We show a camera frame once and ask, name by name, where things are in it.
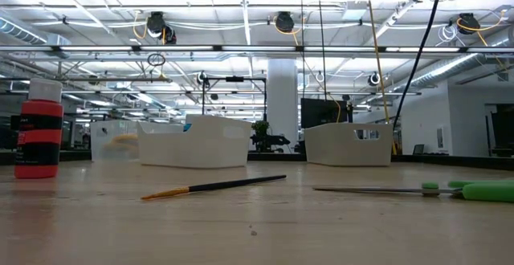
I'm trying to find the white plastic bin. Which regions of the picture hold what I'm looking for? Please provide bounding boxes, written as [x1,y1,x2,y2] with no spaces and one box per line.
[136,113,254,170]

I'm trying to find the thin black paintbrush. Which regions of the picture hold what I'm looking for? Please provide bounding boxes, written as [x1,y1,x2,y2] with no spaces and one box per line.
[140,173,288,202]

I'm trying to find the grey plastic bin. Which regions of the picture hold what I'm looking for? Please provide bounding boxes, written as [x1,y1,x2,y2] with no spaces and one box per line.
[303,121,395,168]

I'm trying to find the yellow-handled scissors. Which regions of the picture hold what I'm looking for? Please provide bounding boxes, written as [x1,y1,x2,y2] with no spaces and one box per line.
[99,132,140,161]

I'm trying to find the clear plastic bin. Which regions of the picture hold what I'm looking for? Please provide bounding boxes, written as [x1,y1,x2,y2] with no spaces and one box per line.
[89,119,141,163]

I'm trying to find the red paint bottle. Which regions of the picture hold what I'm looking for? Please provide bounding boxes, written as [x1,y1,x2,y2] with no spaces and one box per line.
[14,77,65,180]

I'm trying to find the green-handled scissors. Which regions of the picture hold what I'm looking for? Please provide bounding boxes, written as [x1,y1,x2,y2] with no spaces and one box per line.
[312,177,514,204]

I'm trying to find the background green plant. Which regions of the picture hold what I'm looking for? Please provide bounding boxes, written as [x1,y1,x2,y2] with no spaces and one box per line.
[250,119,271,137]

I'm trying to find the white building pillar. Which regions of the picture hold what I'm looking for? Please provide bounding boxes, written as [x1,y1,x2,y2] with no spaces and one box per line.
[266,58,300,148]

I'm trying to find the black background monitor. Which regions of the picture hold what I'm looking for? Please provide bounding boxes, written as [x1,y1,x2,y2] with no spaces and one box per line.
[300,97,349,130]

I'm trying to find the long ceiling light bar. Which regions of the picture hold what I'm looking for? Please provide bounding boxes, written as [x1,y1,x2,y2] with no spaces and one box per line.
[0,44,514,54]

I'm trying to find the large black screen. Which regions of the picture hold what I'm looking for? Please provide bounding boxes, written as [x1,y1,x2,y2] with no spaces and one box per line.
[491,104,514,158]

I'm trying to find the black background rig frame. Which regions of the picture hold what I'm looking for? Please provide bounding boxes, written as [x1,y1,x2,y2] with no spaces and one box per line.
[201,75,269,122]

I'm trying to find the thin black hanging cable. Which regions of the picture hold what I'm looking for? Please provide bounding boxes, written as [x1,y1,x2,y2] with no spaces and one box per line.
[300,0,306,100]
[316,0,328,102]

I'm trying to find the black ceiling cable reel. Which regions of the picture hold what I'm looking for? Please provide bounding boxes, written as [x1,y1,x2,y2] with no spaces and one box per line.
[456,12,482,36]
[145,10,178,46]
[274,10,297,35]

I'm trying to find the black hanging ring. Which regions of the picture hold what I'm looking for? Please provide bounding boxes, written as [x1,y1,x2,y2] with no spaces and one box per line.
[146,52,167,67]

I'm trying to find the yellow hanging cable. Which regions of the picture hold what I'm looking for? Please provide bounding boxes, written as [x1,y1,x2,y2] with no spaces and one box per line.
[363,0,398,157]

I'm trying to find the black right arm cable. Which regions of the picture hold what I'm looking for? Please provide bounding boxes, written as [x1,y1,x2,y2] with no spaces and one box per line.
[391,0,447,133]

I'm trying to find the silver air duct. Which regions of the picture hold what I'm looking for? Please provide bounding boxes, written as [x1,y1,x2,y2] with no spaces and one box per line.
[395,51,514,94]
[0,15,72,60]

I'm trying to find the black aluminium table frame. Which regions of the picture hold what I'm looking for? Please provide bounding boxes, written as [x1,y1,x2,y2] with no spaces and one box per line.
[0,149,514,173]

